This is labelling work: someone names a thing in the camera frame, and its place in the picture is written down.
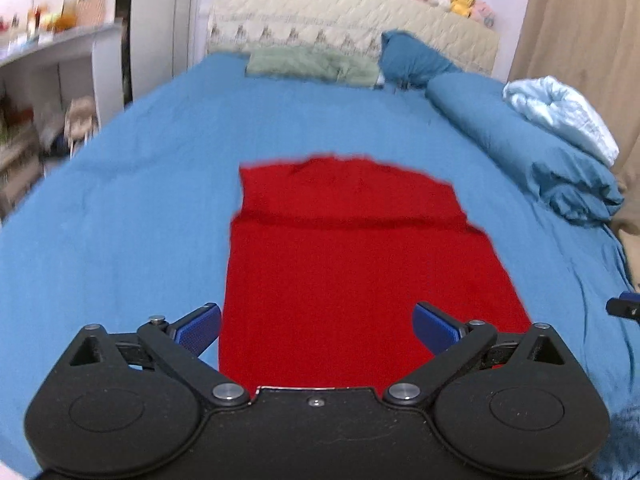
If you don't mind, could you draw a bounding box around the red knit sweater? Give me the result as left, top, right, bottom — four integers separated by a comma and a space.
219, 156, 529, 391

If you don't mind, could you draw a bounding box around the blue bed sheet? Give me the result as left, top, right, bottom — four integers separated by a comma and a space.
1, 54, 639, 479

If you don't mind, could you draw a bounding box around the rolled blue duvet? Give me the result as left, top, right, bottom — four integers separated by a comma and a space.
425, 72, 624, 224

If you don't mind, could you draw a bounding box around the light blue white blanket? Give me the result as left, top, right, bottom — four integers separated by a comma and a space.
502, 76, 620, 168

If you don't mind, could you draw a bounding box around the beige bag on floor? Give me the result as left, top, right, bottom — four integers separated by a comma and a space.
64, 96, 98, 143

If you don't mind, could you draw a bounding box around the dark blue pillow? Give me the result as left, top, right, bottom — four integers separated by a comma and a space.
378, 30, 461, 89

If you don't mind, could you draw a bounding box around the beige curtain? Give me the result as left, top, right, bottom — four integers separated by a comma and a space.
510, 0, 639, 285

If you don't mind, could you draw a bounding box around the green pillow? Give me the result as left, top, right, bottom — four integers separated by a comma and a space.
245, 47, 385, 88

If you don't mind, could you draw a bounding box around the white shelf desk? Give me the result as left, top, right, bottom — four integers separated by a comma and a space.
1, 22, 125, 219

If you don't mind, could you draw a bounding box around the pale pink plush toy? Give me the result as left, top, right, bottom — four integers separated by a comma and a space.
470, 0, 496, 29

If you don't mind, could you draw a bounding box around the yellow plush toy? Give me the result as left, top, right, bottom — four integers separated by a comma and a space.
450, 0, 476, 18

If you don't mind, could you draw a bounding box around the cream quilted headboard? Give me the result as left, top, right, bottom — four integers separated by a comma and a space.
205, 0, 499, 76

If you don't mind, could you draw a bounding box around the grey white wardrobe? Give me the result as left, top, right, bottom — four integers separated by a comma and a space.
115, 0, 192, 103

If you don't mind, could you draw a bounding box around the woven storage basket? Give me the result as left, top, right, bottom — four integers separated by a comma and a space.
76, 0, 106, 27

